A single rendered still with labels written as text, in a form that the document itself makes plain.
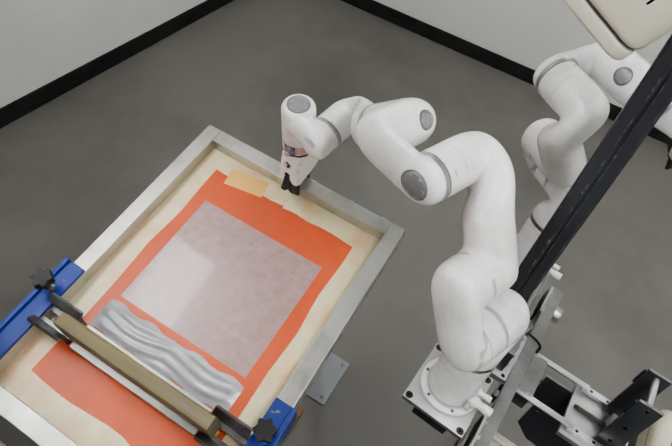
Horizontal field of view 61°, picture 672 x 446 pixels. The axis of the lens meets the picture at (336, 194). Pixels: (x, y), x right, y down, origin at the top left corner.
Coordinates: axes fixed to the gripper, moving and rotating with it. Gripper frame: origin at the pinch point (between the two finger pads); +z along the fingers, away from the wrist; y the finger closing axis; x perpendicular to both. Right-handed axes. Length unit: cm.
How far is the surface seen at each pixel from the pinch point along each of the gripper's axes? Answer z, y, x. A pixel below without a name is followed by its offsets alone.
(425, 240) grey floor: 144, 88, -22
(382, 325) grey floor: 131, 30, -26
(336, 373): 123, -2, -20
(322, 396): 119, -14, -21
